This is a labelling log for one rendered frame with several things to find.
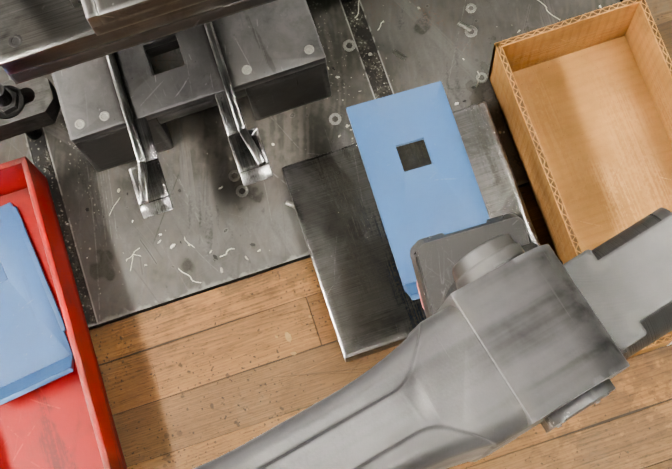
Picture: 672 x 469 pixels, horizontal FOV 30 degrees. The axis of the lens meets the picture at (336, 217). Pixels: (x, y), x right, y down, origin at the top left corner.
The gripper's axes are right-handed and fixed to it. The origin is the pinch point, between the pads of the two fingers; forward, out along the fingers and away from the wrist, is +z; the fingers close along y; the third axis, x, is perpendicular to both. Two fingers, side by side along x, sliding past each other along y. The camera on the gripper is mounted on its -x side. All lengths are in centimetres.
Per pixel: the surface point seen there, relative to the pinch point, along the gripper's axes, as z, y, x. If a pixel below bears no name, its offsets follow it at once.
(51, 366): 15.9, -1.9, 29.6
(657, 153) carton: 15.8, 0.9, -20.3
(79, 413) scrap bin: 15.0, -5.9, 28.5
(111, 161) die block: 21.8, 11.4, 21.2
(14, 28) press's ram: 2.5, 23.0, 22.8
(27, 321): 18.2, 1.5, 30.7
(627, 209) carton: 14.4, -2.4, -16.5
